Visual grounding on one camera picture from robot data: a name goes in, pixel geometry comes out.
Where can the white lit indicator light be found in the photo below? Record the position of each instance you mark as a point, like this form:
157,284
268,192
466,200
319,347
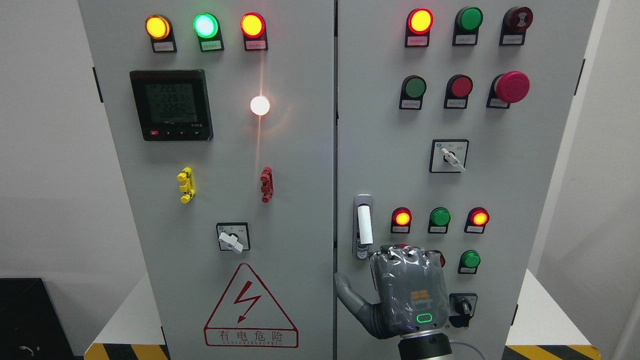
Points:
260,105

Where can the green lit indicator light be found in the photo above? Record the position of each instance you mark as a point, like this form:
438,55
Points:
207,29

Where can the red electric hazard warning sign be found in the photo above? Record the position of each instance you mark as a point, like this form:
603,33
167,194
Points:
248,315

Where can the red emergency stop mushroom button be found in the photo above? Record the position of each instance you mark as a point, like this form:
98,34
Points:
508,88

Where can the green push button top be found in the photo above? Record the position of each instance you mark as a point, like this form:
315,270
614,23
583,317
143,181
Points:
466,26

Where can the green light button lower right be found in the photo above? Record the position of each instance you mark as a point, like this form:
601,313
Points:
469,262

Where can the black knob selector switch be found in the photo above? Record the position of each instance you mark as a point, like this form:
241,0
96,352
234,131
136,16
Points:
462,306

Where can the amber indicator light top left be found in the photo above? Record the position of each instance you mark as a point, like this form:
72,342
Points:
160,30

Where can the grey cabinet door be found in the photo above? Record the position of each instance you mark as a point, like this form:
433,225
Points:
291,236
385,151

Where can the red push button lower middle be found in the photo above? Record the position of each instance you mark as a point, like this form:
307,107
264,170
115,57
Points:
442,259

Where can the left door selector switch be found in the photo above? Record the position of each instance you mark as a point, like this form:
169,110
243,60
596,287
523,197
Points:
233,236

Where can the red lit light lower right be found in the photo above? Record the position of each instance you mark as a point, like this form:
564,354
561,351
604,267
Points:
476,220

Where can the red push button second row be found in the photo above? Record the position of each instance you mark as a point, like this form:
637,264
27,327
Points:
458,89

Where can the black box lower left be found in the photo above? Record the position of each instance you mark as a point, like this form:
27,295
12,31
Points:
29,326

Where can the red lit light right door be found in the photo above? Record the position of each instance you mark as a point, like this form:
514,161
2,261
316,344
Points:
418,25

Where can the red lit light lower left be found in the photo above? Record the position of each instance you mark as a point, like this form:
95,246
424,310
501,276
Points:
401,219

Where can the white-lever selector switch upper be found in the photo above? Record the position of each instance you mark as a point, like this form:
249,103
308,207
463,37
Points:
448,155

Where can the red lit indicator light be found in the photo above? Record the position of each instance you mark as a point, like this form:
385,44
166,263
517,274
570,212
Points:
253,27

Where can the grey left cabinet door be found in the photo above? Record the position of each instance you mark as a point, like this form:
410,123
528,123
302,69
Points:
291,236

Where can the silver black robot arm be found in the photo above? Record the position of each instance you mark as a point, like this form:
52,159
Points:
425,345

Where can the silver door handle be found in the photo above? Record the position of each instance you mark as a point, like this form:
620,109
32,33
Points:
362,233

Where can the white platform with hazard stripes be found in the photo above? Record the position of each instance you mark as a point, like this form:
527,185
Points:
541,330

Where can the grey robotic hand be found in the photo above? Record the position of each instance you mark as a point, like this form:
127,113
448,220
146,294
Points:
411,288

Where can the green push button second row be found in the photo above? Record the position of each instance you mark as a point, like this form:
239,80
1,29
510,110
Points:
412,93

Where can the green light lower middle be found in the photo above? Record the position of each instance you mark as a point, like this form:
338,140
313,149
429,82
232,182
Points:
439,221

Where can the black digital power meter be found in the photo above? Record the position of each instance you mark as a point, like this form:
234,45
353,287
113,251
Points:
172,105

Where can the grey right cabinet door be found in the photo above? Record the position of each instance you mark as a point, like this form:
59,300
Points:
385,151

